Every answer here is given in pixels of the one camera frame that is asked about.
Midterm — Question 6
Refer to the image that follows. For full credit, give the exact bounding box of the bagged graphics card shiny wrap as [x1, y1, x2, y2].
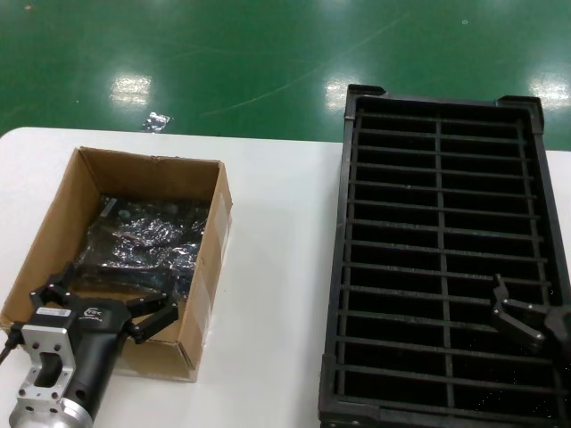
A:
[87, 193, 211, 268]

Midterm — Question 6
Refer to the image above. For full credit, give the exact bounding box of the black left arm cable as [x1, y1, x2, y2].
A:
[0, 323, 26, 365]

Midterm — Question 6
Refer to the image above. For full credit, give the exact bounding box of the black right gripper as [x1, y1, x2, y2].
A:
[489, 273, 571, 356]

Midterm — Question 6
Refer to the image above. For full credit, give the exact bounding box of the brown open cardboard box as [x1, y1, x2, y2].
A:
[0, 145, 234, 383]

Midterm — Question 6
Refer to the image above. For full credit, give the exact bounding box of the silver aluminium wrist bracket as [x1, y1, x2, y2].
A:
[16, 324, 76, 414]

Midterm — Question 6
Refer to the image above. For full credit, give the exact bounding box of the crumpled foil scrap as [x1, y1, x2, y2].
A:
[141, 111, 173, 134]

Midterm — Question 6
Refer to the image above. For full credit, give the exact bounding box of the black labelled wrist camera box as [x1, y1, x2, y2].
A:
[33, 304, 75, 333]

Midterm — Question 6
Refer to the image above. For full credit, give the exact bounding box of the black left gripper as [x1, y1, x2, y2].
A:
[29, 261, 180, 414]

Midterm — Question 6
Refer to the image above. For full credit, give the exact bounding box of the black slotted plastic container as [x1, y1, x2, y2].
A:
[317, 83, 571, 428]

